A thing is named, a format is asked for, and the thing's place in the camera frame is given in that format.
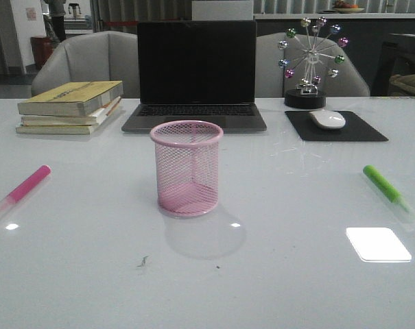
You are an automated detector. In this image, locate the beige cushioned seat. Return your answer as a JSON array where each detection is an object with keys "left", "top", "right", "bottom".
[{"left": 389, "top": 74, "right": 415, "bottom": 95}]

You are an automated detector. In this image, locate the pink mesh pen holder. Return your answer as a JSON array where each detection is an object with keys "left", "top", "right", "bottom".
[{"left": 150, "top": 120, "right": 224, "bottom": 217}]

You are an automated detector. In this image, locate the red trash bin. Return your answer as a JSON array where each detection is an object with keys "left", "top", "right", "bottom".
[{"left": 30, "top": 36, "right": 53, "bottom": 69}]

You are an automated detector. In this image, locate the ferris wheel desk toy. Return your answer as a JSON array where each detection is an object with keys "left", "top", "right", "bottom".
[{"left": 278, "top": 16, "right": 346, "bottom": 109}]

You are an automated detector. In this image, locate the grey open laptop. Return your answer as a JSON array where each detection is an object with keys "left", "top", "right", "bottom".
[{"left": 121, "top": 21, "right": 267, "bottom": 133}]

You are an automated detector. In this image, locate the yellow book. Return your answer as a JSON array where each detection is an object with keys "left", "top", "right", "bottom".
[
  {"left": 18, "top": 81, "right": 123, "bottom": 117},
  {"left": 16, "top": 110, "right": 115, "bottom": 134}
]

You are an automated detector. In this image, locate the standing person in background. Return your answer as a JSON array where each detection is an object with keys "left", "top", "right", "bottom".
[{"left": 44, "top": 0, "right": 67, "bottom": 42}]

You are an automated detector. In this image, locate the right grey armchair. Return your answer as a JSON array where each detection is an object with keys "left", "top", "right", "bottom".
[{"left": 255, "top": 32, "right": 370, "bottom": 98}]

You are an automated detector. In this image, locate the pink highlighter pen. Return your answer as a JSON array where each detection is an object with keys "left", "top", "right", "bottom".
[{"left": 0, "top": 164, "right": 51, "bottom": 220}]

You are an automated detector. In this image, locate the green highlighter pen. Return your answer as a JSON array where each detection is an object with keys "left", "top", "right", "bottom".
[{"left": 362, "top": 164, "right": 414, "bottom": 219}]

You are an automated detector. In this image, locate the middle white book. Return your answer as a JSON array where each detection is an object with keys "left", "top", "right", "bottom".
[{"left": 21, "top": 97, "right": 121, "bottom": 126}]

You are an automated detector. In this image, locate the bottom yellow book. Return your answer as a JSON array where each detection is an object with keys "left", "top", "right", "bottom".
[{"left": 16, "top": 110, "right": 115, "bottom": 134}]

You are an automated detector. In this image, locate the white computer mouse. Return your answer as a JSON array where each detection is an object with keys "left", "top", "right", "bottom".
[{"left": 309, "top": 109, "right": 346, "bottom": 130}]

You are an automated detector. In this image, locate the left grey armchair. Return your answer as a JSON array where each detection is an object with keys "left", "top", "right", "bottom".
[{"left": 31, "top": 31, "right": 140, "bottom": 99}]

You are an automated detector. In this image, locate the black mouse pad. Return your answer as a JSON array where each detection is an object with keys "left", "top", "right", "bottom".
[{"left": 284, "top": 110, "right": 390, "bottom": 142}]

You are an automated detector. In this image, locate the top yellow book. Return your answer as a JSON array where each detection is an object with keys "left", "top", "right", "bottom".
[{"left": 18, "top": 81, "right": 123, "bottom": 117}]

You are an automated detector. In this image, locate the fruit bowl on counter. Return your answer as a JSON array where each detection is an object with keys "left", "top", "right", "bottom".
[{"left": 333, "top": 0, "right": 364, "bottom": 14}]

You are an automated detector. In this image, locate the grey armchair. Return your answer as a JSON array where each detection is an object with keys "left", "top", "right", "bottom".
[
  {"left": 255, "top": 32, "right": 370, "bottom": 98},
  {"left": 31, "top": 31, "right": 140, "bottom": 99}
]

